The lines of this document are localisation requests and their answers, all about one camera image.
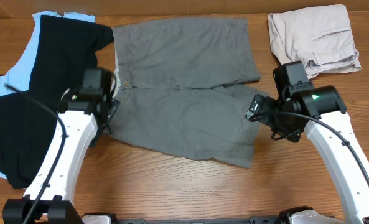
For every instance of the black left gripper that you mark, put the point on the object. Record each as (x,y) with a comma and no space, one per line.
(114,102)

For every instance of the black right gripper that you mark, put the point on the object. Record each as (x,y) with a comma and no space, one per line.
(267,104)

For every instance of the grey shorts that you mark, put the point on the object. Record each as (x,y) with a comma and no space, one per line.
(184,88)

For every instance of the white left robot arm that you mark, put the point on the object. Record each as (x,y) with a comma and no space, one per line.
(80,123)

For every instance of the black garment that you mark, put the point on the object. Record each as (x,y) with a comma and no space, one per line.
(66,48)

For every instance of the folded beige shorts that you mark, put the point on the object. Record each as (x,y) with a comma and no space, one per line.
(320,37)

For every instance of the light blue shirt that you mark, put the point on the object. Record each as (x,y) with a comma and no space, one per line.
(19,75)

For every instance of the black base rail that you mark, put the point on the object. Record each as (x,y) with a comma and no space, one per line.
(199,221)

